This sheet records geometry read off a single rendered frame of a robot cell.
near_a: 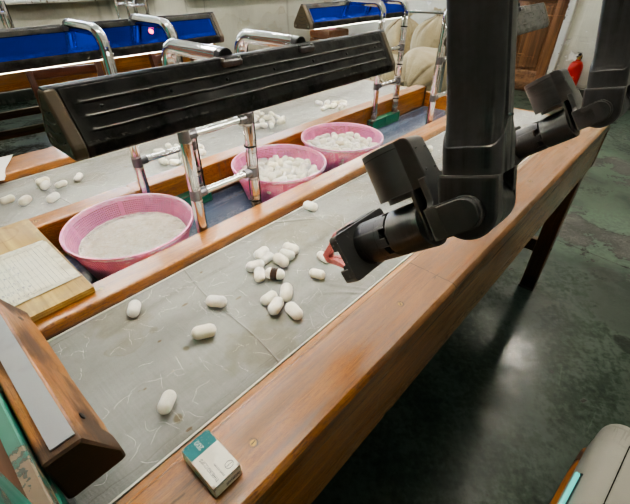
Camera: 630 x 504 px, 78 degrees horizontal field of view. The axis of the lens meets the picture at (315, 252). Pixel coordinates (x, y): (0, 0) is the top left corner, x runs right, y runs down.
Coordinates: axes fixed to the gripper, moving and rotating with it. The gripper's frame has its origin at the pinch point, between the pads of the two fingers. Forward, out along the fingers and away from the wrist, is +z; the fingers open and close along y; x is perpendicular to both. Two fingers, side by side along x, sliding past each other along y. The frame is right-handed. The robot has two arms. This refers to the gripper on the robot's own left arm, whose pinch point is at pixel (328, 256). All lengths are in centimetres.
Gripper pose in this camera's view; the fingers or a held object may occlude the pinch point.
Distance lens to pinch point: 59.5
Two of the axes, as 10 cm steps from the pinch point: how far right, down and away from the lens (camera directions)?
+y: -6.7, 4.4, -6.0
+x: 4.7, 8.7, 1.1
